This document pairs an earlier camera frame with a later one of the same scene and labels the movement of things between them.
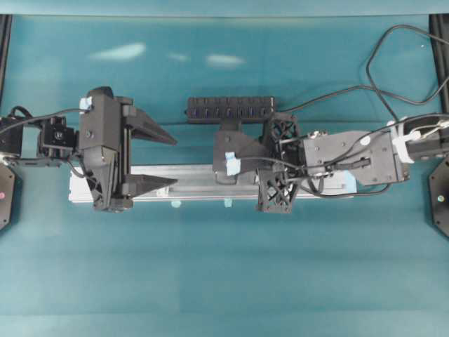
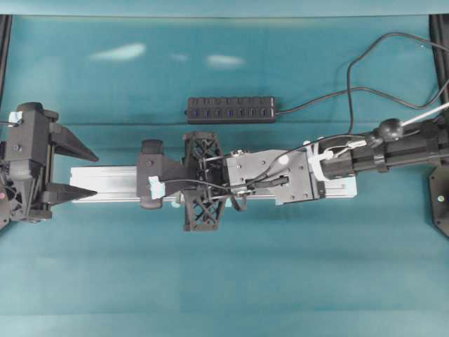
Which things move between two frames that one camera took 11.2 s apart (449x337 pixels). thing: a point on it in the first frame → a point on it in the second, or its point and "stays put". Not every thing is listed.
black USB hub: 229,109 stays put
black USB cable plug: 374,88 → 349,90
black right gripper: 276,154 → 200,177
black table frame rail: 440,29 stays put
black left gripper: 102,119 → 27,157
